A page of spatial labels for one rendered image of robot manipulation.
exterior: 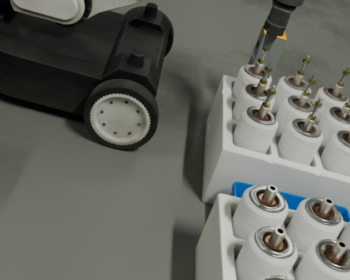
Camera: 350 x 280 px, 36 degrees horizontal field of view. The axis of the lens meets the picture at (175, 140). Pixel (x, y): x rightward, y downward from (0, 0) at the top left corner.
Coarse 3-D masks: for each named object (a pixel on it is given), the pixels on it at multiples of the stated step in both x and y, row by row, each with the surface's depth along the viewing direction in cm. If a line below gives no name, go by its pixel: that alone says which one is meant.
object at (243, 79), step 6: (240, 72) 153; (240, 78) 153; (246, 78) 151; (252, 78) 151; (270, 78) 153; (234, 84) 156; (240, 84) 153; (246, 84) 152; (234, 90) 156; (240, 90) 154; (234, 96) 156
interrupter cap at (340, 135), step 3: (339, 132) 138; (342, 132) 138; (345, 132) 138; (348, 132) 139; (339, 135) 137; (342, 135) 137; (345, 135) 137; (348, 135) 138; (339, 138) 135; (342, 138) 135; (345, 138) 136; (342, 141) 134; (345, 141) 135; (345, 144) 134; (348, 144) 134
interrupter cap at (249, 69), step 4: (248, 64) 156; (252, 64) 156; (244, 68) 153; (248, 68) 154; (252, 68) 155; (248, 72) 151; (252, 72) 153; (264, 72) 155; (252, 76) 151; (256, 76) 151; (260, 76) 152; (268, 76) 153
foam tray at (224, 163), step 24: (216, 96) 165; (216, 120) 153; (216, 144) 142; (216, 168) 135; (240, 168) 134; (264, 168) 134; (288, 168) 133; (312, 168) 135; (216, 192) 139; (288, 192) 137; (312, 192) 137; (336, 192) 136
